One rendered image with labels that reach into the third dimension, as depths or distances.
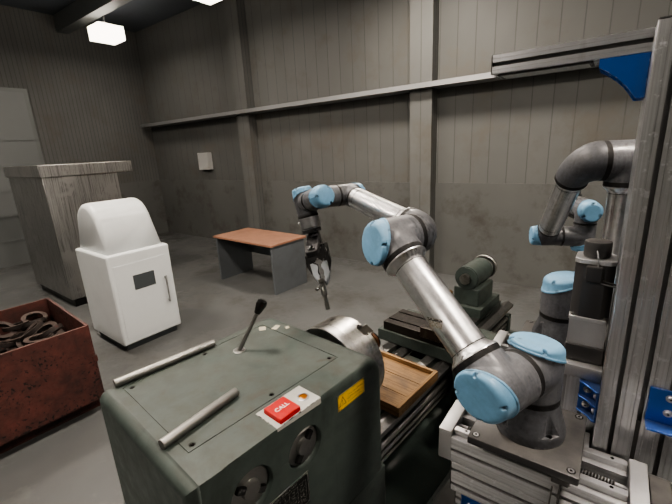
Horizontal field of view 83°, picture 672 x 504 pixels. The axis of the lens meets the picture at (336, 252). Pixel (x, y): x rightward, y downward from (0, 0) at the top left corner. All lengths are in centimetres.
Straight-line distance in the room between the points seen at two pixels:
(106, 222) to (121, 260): 38
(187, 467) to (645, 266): 101
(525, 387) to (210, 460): 63
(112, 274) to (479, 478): 354
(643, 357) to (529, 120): 425
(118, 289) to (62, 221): 189
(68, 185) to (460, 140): 496
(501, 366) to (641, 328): 35
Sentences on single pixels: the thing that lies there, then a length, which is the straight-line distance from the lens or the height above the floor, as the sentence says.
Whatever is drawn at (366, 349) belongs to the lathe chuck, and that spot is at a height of 118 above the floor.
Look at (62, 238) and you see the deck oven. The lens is 580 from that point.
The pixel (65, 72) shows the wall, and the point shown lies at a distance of 980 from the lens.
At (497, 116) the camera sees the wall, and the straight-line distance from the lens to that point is 524.
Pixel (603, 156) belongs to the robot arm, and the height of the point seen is 177.
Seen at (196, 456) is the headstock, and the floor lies 126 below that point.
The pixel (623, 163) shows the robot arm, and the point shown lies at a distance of 135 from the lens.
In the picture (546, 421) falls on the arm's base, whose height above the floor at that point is 122.
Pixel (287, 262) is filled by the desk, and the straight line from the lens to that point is 511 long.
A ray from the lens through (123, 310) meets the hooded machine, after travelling 418.
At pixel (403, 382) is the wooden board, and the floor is 89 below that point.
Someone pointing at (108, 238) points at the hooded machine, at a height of 112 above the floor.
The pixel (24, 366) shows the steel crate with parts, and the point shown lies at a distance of 325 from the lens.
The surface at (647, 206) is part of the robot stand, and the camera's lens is 102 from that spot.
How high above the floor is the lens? 183
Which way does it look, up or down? 15 degrees down
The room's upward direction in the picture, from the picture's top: 3 degrees counter-clockwise
